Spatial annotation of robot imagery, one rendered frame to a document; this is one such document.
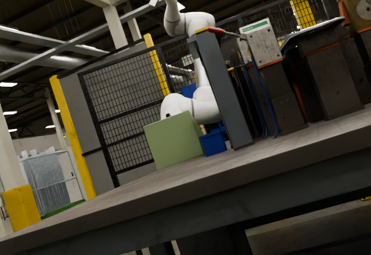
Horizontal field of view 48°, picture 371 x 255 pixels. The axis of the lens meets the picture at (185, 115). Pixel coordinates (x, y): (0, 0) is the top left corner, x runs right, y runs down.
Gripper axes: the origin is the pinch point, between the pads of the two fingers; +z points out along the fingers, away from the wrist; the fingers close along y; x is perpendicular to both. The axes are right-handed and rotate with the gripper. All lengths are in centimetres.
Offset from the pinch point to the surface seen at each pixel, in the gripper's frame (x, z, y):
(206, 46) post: 29, 49, 25
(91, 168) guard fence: -18, -57, -295
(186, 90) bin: 36, -28, -87
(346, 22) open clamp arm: 68, 41, 51
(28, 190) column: -157, -188, -739
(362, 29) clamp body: 73, 44, 53
